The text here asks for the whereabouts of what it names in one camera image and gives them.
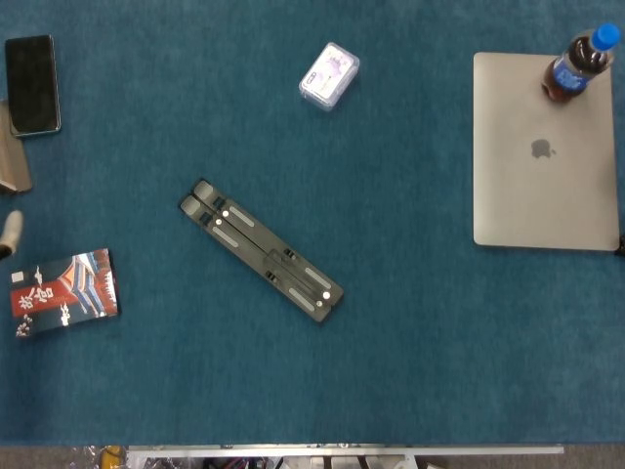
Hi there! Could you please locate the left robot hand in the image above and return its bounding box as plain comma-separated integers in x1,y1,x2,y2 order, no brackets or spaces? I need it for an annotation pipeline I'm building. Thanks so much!
0,209,25,261

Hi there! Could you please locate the black folding laptop stand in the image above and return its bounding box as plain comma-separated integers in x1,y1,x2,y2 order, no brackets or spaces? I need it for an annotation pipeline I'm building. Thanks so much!
176,178,345,327

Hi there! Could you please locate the silver laptop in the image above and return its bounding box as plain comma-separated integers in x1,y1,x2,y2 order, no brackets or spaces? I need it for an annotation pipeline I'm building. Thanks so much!
472,52,621,253

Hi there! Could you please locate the grey tablet edge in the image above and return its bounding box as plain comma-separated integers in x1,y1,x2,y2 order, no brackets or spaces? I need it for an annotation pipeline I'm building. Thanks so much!
0,100,34,195

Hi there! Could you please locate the book with red building cover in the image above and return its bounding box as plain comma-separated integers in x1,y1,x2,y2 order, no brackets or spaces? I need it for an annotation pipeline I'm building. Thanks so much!
9,247,121,339

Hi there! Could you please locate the black smartphone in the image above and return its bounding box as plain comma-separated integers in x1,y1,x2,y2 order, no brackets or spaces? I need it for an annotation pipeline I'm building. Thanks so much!
4,34,63,140

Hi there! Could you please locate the clear plastic card box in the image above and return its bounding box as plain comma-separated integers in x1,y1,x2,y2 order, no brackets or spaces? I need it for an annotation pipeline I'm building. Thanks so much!
298,41,361,112

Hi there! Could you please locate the teal felt table cloth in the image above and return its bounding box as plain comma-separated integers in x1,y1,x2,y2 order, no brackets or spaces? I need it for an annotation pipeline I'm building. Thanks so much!
0,0,625,447

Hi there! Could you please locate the cola bottle blue label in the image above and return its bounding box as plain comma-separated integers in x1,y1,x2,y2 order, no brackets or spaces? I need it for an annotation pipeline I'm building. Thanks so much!
540,22,622,104

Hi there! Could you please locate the aluminium table frame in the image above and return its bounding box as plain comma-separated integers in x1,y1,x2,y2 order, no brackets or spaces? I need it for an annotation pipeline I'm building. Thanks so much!
127,443,565,460

